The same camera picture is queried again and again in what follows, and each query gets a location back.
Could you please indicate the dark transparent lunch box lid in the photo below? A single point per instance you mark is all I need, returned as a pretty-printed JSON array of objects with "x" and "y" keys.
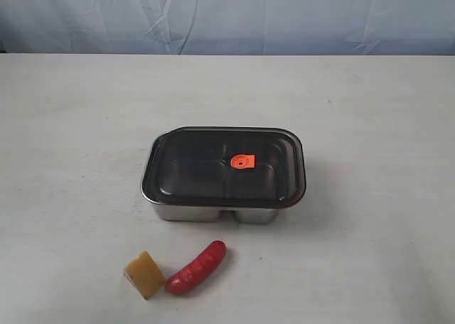
[{"x": 199, "y": 167}]

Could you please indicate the yellow toy cheese wedge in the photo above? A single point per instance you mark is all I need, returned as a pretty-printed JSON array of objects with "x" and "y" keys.
[{"x": 145, "y": 275}]

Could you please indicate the red toy sausage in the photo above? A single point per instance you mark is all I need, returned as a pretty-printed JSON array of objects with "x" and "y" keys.
[{"x": 197, "y": 271}]

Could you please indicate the steel two-compartment lunch box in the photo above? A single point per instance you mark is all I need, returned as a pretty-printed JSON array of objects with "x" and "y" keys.
[{"x": 199, "y": 214}]

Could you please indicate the blue-grey backdrop cloth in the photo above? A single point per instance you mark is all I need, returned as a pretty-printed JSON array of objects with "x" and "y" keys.
[{"x": 229, "y": 27}]

